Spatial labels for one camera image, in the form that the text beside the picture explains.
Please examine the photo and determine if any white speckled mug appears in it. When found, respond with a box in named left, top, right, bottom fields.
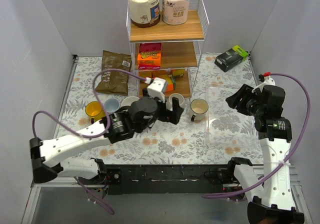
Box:
left=166, top=93, right=186, bottom=111

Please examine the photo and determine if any dark red mug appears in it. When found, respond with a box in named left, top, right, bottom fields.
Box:
left=120, top=96, right=140, bottom=109

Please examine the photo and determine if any cream mug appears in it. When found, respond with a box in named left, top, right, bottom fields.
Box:
left=189, top=98, right=209, bottom=122

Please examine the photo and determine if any grey mug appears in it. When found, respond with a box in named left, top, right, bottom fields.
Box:
left=103, top=98, right=121, bottom=115

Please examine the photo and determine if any yellow mug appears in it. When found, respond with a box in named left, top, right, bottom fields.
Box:
left=85, top=101, right=106, bottom=124

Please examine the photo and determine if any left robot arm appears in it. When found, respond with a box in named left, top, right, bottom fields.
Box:
left=29, top=95, right=184, bottom=184

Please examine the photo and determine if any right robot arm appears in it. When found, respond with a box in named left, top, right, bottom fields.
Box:
left=226, top=84, right=305, bottom=224

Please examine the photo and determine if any orange yellow green sponge pack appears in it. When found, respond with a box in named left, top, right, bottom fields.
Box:
left=158, top=74, right=176, bottom=93

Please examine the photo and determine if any clear acrylic tray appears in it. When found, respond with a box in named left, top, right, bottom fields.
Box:
left=205, top=85, right=260, bottom=151

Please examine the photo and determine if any brown coffee bag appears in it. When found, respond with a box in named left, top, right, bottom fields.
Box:
left=93, top=49, right=133, bottom=96

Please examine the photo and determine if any orange red sponge pack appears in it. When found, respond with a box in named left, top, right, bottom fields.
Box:
left=137, top=42, right=162, bottom=71

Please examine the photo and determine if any floral table mat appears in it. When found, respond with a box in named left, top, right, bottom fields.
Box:
left=48, top=52, right=281, bottom=165

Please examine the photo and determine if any black green box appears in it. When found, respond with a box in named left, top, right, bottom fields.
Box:
left=214, top=45, right=249, bottom=73

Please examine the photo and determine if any beige wrapped toilet paper roll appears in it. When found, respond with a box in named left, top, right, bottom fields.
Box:
left=128, top=0, right=161, bottom=28

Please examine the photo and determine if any white wrapped toilet paper roll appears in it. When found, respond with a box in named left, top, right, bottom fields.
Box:
left=162, top=0, right=190, bottom=25

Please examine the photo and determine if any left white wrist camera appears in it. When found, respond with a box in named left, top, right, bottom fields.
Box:
left=144, top=77, right=168, bottom=103

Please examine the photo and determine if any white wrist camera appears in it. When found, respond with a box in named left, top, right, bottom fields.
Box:
left=251, top=72, right=276, bottom=94
left=144, top=77, right=168, bottom=103

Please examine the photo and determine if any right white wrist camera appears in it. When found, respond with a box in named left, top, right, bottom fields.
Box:
left=251, top=72, right=276, bottom=94

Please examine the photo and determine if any wire and wood shelf rack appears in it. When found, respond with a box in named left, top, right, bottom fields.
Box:
left=125, top=0, right=210, bottom=101

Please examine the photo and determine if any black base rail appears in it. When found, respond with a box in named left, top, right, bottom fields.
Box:
left=62, top=162, right=241, bottom=196

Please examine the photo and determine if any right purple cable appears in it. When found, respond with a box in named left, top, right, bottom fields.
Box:
left=201, top=72, right=311, bottom=200

